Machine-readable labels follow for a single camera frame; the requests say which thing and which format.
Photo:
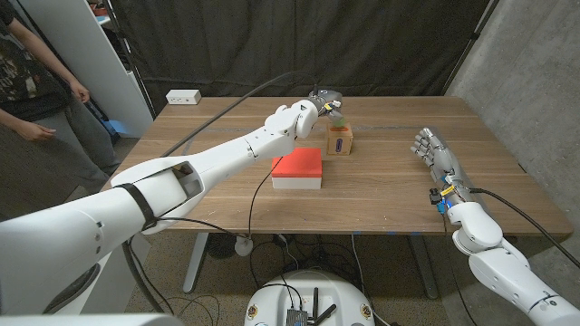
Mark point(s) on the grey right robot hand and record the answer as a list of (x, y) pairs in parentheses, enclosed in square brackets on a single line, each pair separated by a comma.
[(439, 156)]

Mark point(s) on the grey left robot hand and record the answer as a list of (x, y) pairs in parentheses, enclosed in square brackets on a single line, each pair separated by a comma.
[(327, 99)]

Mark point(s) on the green round coin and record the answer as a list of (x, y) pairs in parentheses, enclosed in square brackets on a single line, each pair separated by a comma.
[(339, 121)]

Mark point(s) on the red-lidded white box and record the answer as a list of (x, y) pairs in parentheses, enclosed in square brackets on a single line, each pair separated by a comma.
[(301, 169)]

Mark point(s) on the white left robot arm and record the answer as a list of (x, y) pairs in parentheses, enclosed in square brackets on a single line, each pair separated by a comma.
[(226, 154)]

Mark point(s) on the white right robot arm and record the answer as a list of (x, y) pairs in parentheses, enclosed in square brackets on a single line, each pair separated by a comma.
[(507, 276)]

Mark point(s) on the wooden slotted coin box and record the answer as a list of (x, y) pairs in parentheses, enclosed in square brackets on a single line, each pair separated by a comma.
[(340, 142)]

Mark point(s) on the grey tape outline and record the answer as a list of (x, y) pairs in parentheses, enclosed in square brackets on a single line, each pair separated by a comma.
[(385, 127)]

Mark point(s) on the black curtain backdrop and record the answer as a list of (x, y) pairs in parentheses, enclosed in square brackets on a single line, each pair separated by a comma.
[(385, 45)]

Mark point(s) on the black stand pole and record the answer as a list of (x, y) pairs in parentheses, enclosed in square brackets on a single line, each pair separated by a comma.
[(131, 68), (471, 38)]

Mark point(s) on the white power strip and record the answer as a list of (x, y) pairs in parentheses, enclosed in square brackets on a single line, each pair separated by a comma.
[(183, 96)]

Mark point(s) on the white robot torso base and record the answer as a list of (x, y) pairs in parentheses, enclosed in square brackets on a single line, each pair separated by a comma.
[(349, 294)]

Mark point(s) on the small white round object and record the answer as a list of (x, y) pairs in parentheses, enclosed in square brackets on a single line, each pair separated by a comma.
[(243, 245)]

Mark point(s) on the small black fan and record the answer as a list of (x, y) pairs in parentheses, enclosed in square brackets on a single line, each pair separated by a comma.
[(221, 245)]

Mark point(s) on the white table leg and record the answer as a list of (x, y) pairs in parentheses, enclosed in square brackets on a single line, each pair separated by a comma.
[(196, 262)]

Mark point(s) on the blue object by cabinet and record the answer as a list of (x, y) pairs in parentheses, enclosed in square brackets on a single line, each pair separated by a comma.
[(113, 127)]

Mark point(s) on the white cabinet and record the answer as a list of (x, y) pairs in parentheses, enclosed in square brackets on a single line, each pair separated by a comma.
[(90, 59)]

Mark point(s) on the standing person in grey trousers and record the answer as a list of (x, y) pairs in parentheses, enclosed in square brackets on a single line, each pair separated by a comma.
[(27, 81)]

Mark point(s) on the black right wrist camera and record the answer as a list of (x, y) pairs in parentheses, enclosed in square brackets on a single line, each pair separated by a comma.
[(435, 197)]

